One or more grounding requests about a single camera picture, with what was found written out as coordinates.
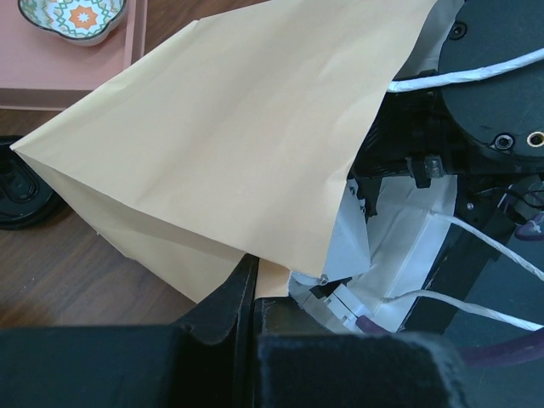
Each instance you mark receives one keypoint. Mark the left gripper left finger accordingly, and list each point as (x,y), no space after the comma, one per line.
(199,360)

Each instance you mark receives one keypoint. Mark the pink tray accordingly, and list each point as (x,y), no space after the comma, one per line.
(43,72)

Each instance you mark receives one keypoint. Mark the brown paper bag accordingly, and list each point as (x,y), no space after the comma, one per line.
(234,136)

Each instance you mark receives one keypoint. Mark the green patterned small dish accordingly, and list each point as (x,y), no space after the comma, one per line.
(85,22)

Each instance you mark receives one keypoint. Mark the black lid stack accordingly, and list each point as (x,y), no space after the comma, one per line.
(26,200)

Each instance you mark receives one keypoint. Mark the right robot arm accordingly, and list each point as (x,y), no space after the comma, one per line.
(465,131)

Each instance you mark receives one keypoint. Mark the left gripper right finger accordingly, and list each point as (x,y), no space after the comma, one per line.
(299,363)

